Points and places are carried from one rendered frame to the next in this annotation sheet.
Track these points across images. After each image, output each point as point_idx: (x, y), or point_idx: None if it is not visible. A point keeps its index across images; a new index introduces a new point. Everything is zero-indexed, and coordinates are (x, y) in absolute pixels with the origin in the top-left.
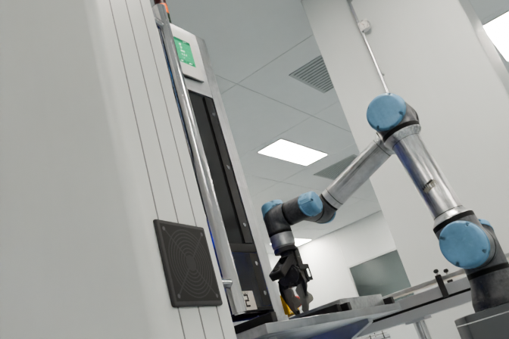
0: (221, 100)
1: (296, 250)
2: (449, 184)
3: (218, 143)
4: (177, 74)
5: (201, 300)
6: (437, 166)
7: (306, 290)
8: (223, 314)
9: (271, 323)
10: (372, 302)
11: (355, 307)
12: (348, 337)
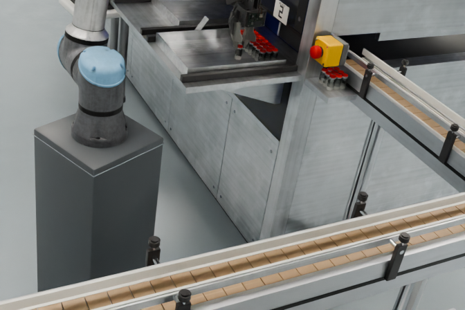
0: None
1: None
2: None
3: None
4: None
5: None
6: None
7: (229, 28)
8: None
9: (112, 1)
10: (176, 62)
11: (163, 49)
12: None
